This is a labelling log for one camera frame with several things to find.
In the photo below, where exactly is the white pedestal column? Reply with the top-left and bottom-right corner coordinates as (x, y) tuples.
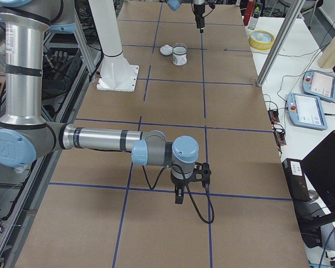
(89, 0), (139, 92)

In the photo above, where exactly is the wooden board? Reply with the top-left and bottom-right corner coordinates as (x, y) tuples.
(317, 11), (335, 69)

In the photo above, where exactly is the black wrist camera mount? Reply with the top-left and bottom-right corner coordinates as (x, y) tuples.
(189, 162), (212, 189)

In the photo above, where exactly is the upper small circuit board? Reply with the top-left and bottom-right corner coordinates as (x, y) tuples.
(268, 109), (280, 124)

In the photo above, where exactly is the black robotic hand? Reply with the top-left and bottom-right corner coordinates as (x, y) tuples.
(43, 50), (74, 81)

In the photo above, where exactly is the small circuit board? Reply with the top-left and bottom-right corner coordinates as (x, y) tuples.
(274, 128), (286, 146)
(268, 109), (280, 124)

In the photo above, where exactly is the far teach pendant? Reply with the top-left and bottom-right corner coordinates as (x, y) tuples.
(302, 70), (335, 102)

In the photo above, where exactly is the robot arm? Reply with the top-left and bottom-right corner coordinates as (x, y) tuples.
(167, 0), (207, 34)

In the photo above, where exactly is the black monitor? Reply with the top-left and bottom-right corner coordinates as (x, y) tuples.
(301, 130), (335, 212)

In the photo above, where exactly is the teach pendant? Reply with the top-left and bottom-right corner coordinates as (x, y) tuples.
(302, 70), (335, 102)
(286, 93), (328, 130)

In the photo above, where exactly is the red thermos bottle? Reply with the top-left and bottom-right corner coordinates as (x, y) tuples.
(243, 0), (255, 26)

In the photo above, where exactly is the yellow rimmed round container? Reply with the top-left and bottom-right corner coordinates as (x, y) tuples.
(248, 30), (275, 51)

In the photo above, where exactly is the white enamel mug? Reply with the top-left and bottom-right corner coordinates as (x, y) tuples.
(173, 53), (187, 66)

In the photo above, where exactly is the black computer box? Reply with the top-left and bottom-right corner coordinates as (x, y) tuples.
(282, 158), (309, 202)

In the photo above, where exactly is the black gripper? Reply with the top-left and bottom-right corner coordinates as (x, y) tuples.
(193, 3), (205, 34)
(171, 176), (185, 204)

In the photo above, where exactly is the clear bottle green cap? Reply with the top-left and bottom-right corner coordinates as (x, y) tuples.
(248, 7), (261, 30)

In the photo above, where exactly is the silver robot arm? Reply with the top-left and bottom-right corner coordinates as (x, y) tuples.
(0, 1), (199, 204)

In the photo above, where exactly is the aluminium frame post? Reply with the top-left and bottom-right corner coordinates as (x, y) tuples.
(256, 0), (305, 87)

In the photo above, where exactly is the near teach pendant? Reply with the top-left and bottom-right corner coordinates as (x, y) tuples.
(286, 93), (328, 130)

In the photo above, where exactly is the lower small circuit board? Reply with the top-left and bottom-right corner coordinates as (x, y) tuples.
(274, 128), (286, 146)

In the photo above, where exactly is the clear plastic funnel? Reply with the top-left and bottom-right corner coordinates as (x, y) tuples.
(173, 43), (187, 56)

